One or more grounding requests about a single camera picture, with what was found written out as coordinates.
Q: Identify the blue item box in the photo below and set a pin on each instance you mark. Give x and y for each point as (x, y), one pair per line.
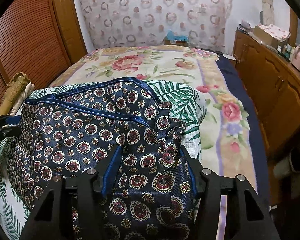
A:
(172, 38)

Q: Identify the gold brown patterned cloth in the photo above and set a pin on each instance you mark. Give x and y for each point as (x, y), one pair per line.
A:
(13, 90)

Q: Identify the wooden sideboard cabinet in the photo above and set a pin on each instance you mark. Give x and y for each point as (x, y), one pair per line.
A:
(273, 85)

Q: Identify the circle pattern sheer curtain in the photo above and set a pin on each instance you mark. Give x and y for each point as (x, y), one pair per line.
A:
(125, 23)

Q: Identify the cardboard box floral cloth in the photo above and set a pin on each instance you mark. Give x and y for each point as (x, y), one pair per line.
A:
(271, 35)

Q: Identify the pink kettle jug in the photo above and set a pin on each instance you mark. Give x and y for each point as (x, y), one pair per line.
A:
(296, 58)

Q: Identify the floral bed blanket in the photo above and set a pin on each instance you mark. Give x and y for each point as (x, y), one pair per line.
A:
(207, 94)

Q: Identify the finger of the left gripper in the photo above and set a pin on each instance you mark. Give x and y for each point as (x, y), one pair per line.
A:
(10, 125)

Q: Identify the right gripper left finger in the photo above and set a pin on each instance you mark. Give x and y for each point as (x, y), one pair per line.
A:
(93, 186)

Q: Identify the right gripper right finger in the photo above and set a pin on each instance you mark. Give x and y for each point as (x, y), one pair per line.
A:
(205, 186)

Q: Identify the brown louvered wardrobe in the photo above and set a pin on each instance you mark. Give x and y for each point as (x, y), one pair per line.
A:
(41, 38)

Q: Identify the cream yellow cloth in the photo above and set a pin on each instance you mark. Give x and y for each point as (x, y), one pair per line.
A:
(20, 99)

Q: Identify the beige side curtain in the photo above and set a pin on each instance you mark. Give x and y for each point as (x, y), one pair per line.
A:
(267, 13)

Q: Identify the navy patterned satin shirt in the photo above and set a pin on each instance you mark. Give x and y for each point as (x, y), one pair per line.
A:
(65, 134)

